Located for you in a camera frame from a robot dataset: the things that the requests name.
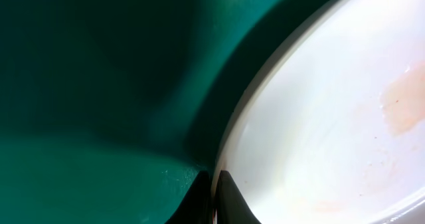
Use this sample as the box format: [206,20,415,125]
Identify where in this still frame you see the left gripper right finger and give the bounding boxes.
[214,170,260,224]

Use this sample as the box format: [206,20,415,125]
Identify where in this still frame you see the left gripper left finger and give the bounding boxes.
[165,171,213,224]

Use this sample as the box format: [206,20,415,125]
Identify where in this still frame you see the white plate with red stain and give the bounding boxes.
[211,0,424,223]

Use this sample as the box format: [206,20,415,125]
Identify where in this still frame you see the teal plastic tray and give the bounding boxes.
[1,0,330,223]

